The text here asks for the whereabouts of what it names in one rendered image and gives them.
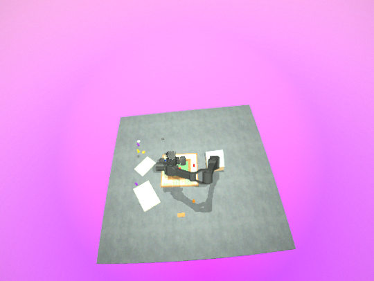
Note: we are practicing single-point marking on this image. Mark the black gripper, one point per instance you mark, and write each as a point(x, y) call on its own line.
point(182, 160)

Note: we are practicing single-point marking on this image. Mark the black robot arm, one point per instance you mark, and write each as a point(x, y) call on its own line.
point(171, 169)

